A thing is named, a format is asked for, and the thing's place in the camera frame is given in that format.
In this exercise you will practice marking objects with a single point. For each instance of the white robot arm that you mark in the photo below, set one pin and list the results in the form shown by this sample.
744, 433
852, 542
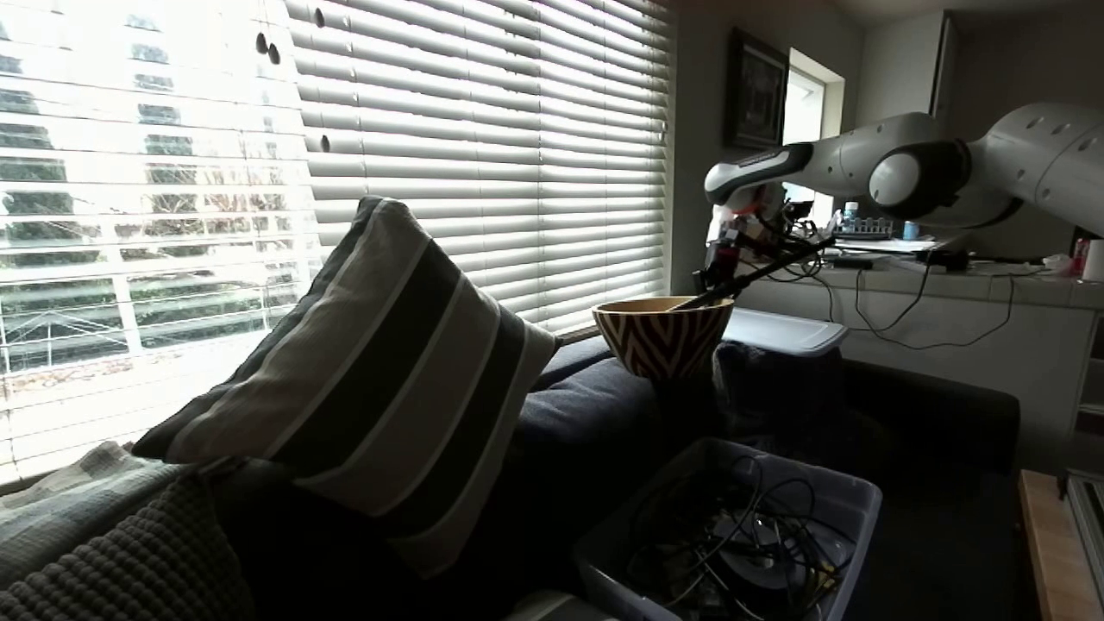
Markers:
1036, 157

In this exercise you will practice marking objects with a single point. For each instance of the zebra patterned brown bowl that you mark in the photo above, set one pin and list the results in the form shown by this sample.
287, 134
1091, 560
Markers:
660, 338

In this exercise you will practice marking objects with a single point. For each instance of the white counter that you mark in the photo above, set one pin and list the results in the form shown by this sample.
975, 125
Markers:
977, 345

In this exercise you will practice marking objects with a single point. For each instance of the grey knit blanket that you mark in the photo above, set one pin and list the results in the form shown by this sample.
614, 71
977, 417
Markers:
115, 564

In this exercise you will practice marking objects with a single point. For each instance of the white flat tray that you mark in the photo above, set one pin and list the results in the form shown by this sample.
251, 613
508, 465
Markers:
793, 331

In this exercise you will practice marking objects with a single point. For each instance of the clear plastic storage box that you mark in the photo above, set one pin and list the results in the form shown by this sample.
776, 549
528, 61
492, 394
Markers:
829, 486

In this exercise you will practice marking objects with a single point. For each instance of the small red object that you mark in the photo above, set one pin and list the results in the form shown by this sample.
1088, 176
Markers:
1079, 252

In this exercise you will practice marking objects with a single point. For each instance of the dark framed wall picture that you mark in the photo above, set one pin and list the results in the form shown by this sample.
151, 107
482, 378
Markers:
757, 92

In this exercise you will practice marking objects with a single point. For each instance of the dark grey fabric sofa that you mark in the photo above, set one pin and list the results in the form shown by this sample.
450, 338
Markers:
598, 436

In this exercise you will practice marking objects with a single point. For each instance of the grey white striped pillow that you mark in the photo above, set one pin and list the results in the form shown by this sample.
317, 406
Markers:
381, 379

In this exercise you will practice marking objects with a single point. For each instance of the light wooden table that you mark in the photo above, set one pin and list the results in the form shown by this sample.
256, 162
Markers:
1053, 553

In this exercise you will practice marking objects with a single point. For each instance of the bright window opening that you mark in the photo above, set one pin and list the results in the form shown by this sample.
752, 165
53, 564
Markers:
813, 107

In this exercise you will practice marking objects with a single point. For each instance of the small blue bottle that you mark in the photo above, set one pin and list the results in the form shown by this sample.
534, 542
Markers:
912, 230

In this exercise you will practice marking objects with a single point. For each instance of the white horizontal window blind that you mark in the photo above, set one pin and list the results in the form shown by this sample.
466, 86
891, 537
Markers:
151, 230
485, 150

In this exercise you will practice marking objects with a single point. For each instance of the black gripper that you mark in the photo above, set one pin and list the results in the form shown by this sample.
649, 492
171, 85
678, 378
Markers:
761, 234

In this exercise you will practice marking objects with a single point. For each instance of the stack of papers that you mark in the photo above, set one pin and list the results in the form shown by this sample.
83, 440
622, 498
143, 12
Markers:
891, 245

